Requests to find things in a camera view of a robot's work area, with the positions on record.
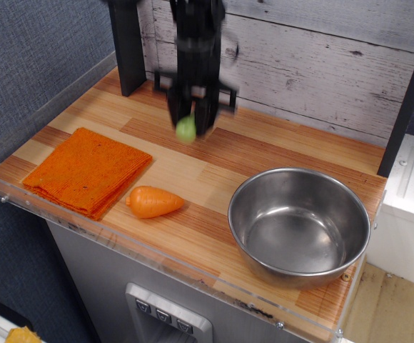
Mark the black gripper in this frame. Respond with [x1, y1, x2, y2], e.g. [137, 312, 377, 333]
[154, 39, 238, 136]

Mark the green handled grey toy spatula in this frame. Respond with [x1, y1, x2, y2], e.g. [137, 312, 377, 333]
[176, 104, 197, 144]

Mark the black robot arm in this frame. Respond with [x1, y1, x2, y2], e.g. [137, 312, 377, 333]
[154, 1, 238, 137]

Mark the orange folded towel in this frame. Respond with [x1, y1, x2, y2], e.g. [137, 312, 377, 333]
[23, 128, 153, 221]

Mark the orange plastic toy carrot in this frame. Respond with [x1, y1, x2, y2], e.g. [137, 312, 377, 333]
[126, 186, 185, 219]

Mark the stainless steel bowl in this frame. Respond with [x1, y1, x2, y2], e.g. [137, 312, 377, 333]
[228, 168, 370, 289]

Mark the grey toy fridge cabinet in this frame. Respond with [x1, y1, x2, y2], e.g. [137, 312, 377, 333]
[46, 219, 301, 343]

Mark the silver dispenser panel with buttons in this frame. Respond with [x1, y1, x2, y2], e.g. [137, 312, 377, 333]
[125, 282, 213, 342]

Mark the clear acrylic table guard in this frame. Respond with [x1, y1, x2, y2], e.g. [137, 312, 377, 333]
[0, 55, 385, 342]

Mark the white ribbed side counter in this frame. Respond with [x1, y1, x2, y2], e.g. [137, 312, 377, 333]
[366, 135, 414, 283]

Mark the black left upright post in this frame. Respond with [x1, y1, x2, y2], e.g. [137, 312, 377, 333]
[107, 1, 146, 96]

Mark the black upright post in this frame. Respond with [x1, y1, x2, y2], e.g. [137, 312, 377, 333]
[377, 70, 414, 177]
[107, 1, 146, 96]

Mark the black right upright post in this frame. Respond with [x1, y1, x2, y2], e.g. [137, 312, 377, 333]
[377, 70, 414, 177]

